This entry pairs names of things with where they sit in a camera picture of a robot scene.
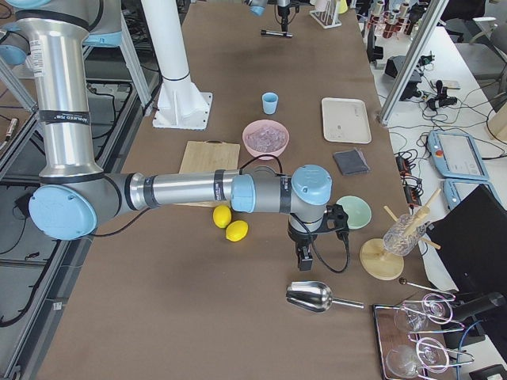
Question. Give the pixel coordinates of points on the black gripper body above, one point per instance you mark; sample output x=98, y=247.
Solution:
x=283, y=16
x=299, y=238

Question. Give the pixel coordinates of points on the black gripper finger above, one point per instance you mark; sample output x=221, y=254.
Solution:
x=304, y=257

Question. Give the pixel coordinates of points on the light blue plastic cup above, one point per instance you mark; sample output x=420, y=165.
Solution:
x=269, y=102

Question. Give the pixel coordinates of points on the clear ice cubes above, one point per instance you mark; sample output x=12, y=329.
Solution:
x=266, y=139

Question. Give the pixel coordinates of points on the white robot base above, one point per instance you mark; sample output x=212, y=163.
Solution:
x=180, y=103

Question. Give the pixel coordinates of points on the steel ice scoop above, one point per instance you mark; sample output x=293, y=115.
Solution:
x=316, y=296

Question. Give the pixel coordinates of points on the wooden cup stand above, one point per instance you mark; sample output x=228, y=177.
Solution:
x=377, y=261

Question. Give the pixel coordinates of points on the green ceramic bowl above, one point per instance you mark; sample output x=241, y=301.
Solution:
x=358, y=211

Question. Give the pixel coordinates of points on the steel muddler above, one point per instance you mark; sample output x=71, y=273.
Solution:
x=265, y=32

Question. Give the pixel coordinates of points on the grey folded cloth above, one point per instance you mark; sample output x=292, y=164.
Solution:
x=351, y=162

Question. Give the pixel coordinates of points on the clear glass mug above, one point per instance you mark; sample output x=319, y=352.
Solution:
x=401, y=238

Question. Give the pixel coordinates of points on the yellow lemon far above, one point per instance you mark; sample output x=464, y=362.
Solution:
x=237, y=230

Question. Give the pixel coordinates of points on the yellow lemon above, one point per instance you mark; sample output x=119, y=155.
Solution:
x=237, y=230
x=222, y=216

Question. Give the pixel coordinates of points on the yellow lemon near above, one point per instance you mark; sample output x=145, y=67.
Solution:
x=222, y=216

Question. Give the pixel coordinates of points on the cream rabbit serving tray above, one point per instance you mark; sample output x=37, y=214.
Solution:
x=345, y=121

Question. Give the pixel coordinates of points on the pink bowl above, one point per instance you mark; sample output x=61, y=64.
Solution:
x=264, y=123

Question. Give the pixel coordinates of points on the wine glass upper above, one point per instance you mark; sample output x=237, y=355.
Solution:
x=416, y=316

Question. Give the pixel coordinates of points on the black monitor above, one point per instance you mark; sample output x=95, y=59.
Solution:
x=472, y=239

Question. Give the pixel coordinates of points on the blue teach pendant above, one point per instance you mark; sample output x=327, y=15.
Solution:
x=455, y=155

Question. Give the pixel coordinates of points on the wine glass lower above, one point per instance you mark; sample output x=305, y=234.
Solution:
x=427, y=357

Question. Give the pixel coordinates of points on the wooden cutting board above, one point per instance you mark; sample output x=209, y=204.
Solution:
x=208, y=156

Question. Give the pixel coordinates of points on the wine glass rack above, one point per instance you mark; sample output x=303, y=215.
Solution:
x=458, y=357

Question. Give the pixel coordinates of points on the white wire cup rack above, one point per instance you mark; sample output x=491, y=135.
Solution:
x=330, y=18

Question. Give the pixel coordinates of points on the aluminium frame post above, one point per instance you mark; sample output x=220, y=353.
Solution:
x=428, y=24

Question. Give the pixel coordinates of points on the black tray frame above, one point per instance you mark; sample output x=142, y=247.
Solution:
x=388, y=336

